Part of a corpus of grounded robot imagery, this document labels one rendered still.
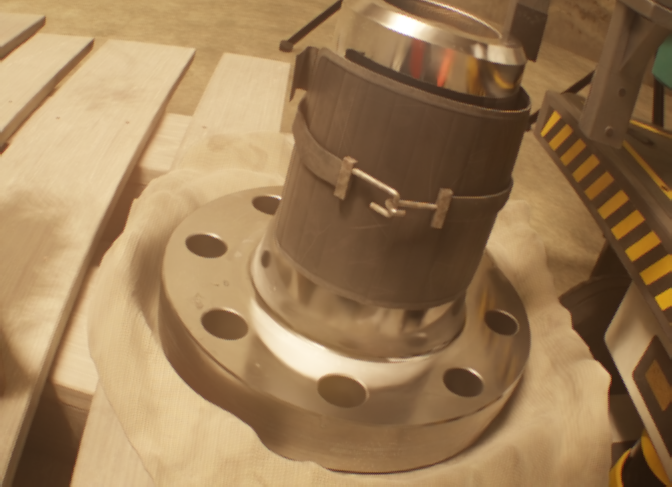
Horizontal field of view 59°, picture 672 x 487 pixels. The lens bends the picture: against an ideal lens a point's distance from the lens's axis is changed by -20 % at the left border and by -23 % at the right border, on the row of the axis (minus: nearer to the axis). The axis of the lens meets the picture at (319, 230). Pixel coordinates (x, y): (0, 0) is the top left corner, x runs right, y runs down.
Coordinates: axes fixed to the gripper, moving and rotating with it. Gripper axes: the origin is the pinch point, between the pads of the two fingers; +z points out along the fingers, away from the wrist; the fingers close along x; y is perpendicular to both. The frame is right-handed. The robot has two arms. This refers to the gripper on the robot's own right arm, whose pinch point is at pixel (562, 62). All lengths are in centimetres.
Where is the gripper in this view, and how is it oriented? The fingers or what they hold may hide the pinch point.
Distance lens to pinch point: 41.9
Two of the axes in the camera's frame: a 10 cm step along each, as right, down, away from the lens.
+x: -1.0, -5.4, 8.4
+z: -2.3, 8.3, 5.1
